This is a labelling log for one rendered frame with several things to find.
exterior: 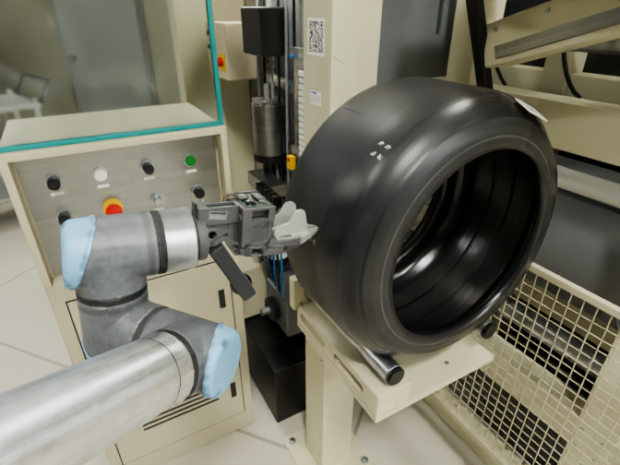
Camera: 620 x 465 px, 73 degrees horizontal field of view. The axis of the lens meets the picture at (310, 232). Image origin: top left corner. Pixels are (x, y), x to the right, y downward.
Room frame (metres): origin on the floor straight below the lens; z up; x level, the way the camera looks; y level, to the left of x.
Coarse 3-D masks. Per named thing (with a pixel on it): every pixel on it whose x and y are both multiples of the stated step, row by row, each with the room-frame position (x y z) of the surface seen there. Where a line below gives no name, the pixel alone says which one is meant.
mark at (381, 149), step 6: (384, 138) 0.64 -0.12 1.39; (378, 144) 0.64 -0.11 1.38; (384, 144) 0.63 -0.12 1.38; (390, 144) 0.63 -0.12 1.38; (372, 150) 0.64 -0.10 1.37; (378, 150) 0.63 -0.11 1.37; (384, 150) 0.62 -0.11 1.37; (372, 156) 0.63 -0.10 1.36; (378, 156) 0.62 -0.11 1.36; (384, 156) 0.62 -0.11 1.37; (378, 162) 0.61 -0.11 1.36
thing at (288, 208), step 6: (288, 204) 0.63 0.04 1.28; (294, 204) 0.63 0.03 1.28; (282, 210) 0.62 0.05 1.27; (288, 210) 0.63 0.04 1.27; (294, 210) 0.63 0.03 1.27; (276, 216) 0.62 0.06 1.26; (282, 216) 0.62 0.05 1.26; (288, 216) 0.63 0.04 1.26; (276, 222) 0.62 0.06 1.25; (282, 222) 0.62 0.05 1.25
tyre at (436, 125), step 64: (320, 128) 0.78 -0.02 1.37; (384, 128) 0.67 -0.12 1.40; (448, 128) 0.64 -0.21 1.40; (512, 128) 0.69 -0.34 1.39; (320, 192) 0.66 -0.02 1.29; (384, 192) 0.59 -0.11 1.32; (448, 192) 1.00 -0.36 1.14; (512, 192) 0.90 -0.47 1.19; (320, 256) 0.61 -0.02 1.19; (384, 256) 0.56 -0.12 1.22; (448, 256) 0.94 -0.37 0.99; (512, 256) 0.83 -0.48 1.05; (384, 320) 0.57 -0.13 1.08; (448, 320) 0.76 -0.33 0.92
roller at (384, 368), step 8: (344, 336) 0.74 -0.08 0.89; (352, 344) 0.71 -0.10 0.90; (360, 352) 0.68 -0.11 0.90; (368, 352) 0.66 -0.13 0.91; (368, 360) 0.65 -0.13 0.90; (376, 360) 0.64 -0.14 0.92; (384, 360) 0.63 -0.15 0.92; (392, 360) 0.63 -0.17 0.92; (376, 368) 0.63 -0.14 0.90; (384, 368) 0.62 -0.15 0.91; (392, 368) 0.61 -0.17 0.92; (400, 368) 0.61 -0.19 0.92; (384, 376) 0.61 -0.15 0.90; (392, 376) 0.60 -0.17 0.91; (400, 376) 0.61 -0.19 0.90; (392, 384) 0.60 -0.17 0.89
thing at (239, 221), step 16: (240, 192) 0.60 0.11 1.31; (256, 192) 0.61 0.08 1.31; (192, 208) 0.55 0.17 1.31; (208, 208) 0.53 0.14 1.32; (224, 208) 0.54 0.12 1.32; (240, 208) 0.55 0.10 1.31; (256, 208) 0.55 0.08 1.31; (272, 208) 0.56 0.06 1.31; (208, 224) 0.53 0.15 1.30; (224, 224) 0.54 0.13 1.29; (240, 224) 0.54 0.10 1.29; (256, 224) 0.56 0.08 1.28; (272, 224) 0.57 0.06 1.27; (208, 240) 0.51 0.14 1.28; (224, 240) 0.54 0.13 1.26; (240, 240) 0.54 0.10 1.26; (256, 240) 0.55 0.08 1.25
